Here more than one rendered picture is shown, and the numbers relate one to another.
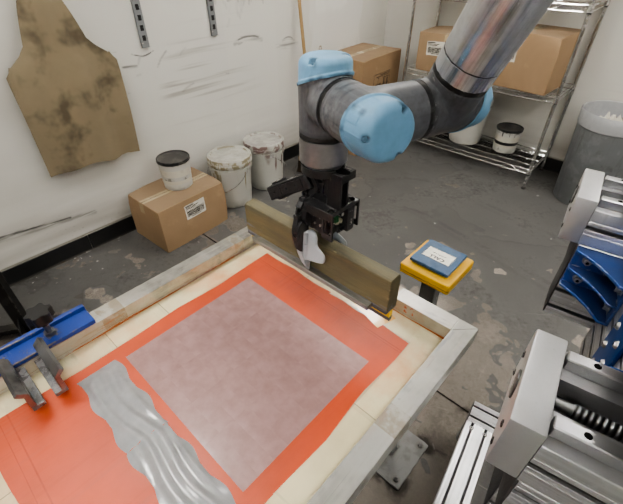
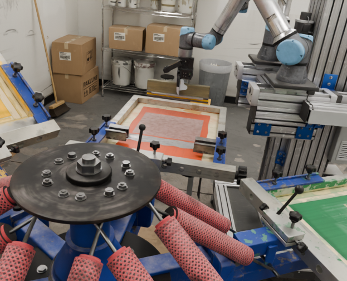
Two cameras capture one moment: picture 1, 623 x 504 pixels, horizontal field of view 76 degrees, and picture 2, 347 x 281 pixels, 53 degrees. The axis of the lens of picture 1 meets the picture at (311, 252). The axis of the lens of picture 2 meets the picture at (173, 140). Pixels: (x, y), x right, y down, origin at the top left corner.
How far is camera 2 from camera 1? 146 cm
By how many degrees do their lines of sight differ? 32
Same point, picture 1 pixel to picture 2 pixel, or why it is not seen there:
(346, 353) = (196, 120)
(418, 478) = not seen: hidden behind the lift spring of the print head
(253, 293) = (152, 115)
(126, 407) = (149, 137)
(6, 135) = not seen: outside the picture
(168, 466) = (175, 143)
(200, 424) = (173, 136)
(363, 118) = (209, 39)
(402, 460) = not seen: hidden behind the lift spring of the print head
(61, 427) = (135, 145)
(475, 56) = (224, 26)
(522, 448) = (256, 95)
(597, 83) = (201, 51)
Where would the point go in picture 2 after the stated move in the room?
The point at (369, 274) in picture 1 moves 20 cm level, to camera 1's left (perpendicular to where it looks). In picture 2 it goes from (202, 87) to (172, 91)
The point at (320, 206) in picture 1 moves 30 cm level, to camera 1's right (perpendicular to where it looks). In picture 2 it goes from (186, 69) to (228, 66)
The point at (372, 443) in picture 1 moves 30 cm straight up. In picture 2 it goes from (221, 126) to (230, 70)
